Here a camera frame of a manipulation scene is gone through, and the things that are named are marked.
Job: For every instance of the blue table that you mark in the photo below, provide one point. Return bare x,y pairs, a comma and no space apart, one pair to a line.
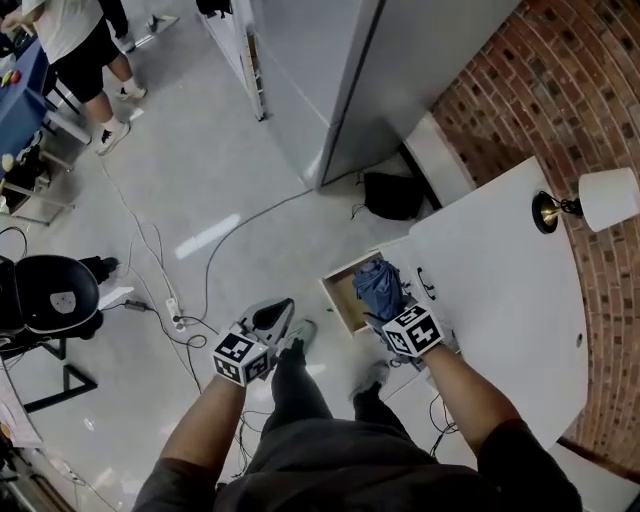
20,110

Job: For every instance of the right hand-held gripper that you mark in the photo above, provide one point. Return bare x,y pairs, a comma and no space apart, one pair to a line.
412,332

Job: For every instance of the blue cloth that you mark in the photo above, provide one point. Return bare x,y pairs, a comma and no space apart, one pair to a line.
380,290

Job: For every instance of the person's grey shoe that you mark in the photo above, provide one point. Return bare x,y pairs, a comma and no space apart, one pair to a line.
302,332
372,375

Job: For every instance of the person's right grey shoe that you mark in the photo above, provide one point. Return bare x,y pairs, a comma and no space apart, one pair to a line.
372,375

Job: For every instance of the person's left forearm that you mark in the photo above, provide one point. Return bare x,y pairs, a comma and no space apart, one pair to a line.
205,420

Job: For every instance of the black bag on rack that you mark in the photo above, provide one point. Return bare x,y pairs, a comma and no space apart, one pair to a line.
214,6

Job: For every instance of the black office chair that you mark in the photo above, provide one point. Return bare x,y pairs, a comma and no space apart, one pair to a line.
50,297

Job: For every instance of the person's dark shirt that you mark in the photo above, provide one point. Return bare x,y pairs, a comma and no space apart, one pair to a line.
360,475

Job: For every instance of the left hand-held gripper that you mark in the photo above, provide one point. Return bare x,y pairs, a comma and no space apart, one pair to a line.
240,357

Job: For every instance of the white shade table lamp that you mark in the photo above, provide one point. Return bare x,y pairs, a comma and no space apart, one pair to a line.
607,197

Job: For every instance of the person's dark trousers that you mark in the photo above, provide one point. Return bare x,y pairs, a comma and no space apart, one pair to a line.
300,395

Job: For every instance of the white power strip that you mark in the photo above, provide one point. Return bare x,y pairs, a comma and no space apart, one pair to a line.
175,312

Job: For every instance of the person's left grey shoe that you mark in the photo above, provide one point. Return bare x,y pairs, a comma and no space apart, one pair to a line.
302,332

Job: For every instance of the person's right forearm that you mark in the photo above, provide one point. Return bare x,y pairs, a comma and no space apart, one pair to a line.
470,395

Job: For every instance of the wooden drawer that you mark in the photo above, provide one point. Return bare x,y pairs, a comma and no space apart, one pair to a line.
345,295

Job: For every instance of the white desk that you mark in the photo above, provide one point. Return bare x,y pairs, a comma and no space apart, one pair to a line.
500,300

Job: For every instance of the grey refrigerator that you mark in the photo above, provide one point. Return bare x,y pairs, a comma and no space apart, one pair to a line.
340,75

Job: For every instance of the white metal shelf rack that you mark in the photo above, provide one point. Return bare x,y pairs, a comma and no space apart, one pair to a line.
240,50

